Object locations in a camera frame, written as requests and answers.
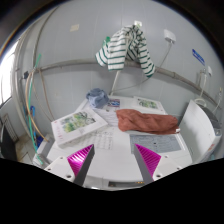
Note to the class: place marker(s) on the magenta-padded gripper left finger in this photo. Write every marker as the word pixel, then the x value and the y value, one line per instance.
pixel 80 161

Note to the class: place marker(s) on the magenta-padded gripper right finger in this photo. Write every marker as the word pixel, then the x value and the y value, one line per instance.
pixel 148 160

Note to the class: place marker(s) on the brown towel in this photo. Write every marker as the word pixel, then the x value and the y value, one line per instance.
pixel 146 121

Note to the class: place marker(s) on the grey printed label sheet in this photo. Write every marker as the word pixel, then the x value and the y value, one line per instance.
pixel 155 143

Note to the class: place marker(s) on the white printed paper sheet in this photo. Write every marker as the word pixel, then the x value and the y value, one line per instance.
pixel 108 116

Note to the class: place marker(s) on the white washing machine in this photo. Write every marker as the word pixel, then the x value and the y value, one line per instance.
pixel 196 130

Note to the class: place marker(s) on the crumpled blue-grey cloth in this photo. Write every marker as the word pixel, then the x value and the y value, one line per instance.
pixel 97 97

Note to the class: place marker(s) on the colourful printed leaflet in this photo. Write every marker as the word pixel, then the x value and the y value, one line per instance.
pixel 113 103

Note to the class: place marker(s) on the white upright pipe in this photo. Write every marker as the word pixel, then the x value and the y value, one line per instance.
pixel 115 81

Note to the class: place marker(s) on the green-striped white cloth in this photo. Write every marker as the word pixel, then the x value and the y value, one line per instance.
pixel 116 53

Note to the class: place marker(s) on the window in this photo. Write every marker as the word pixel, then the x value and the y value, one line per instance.
pixel 7 76

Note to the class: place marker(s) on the long grey wall pipe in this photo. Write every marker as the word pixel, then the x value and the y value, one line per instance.
pixel 66 64

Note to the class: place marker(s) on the blue wall sign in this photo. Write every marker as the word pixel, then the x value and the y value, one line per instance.
pixel 198 57

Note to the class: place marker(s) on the small pale wall label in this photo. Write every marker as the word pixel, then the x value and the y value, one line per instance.
pixel 75 27

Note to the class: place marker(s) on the small white wall socket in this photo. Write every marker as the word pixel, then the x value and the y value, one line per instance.
pixel 138 23

